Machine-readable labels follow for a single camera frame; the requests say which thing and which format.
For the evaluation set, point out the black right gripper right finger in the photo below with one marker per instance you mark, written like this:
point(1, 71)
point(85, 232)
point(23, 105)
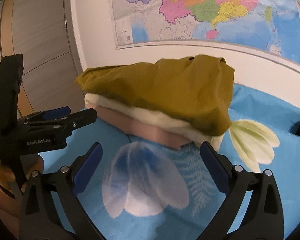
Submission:
point(263, 218)

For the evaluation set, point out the blue floral bed sheet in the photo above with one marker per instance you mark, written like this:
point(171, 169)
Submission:
point(142, 190)

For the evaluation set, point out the pink folded garment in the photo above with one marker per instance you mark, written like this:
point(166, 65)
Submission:
point(131, 126)

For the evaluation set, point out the grey wooden door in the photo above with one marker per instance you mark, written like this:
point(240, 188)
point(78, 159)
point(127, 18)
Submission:
point(42, 31)

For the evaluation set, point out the olive green jacket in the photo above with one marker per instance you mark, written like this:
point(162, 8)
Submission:
point(195, 89)

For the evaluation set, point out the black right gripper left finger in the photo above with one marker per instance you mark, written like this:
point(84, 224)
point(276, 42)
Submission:
point(39, 218)

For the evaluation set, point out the person left hand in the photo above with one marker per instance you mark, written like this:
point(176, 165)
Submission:
point(9, 206)

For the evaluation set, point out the colourful wall map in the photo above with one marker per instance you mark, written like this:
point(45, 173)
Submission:
point(269, 25)

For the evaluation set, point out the cream folded garment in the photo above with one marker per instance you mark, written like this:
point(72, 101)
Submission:
point(156, 118)

